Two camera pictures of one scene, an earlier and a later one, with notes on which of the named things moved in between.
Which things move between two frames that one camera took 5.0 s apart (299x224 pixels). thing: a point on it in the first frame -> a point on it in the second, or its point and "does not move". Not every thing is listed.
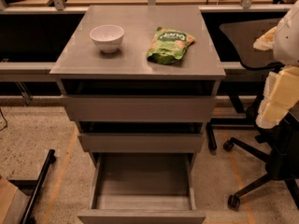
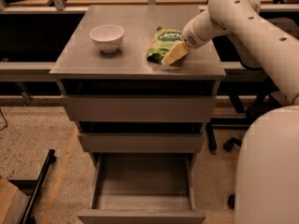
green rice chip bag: [168, 46] does not move
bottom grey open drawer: [141, 189] does not move
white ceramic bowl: [107, 37] does not move
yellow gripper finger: [280, 91] -> [177, 52]
